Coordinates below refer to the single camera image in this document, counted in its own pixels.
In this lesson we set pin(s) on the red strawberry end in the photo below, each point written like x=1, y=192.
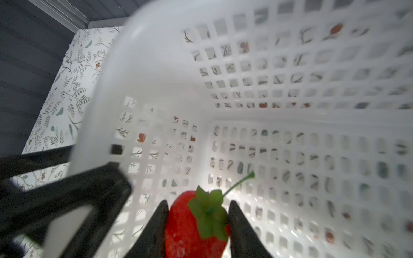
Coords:
x=198, y=225

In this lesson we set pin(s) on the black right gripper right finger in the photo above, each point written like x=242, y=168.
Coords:
x=244, y=242

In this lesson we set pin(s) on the white perforated plastic basket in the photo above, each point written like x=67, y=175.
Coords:
x=303, y=109

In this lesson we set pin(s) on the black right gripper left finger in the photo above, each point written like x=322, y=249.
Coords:
x=151, y=242

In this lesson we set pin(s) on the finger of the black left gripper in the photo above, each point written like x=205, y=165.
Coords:
x=25, y=163
x=105, y=189

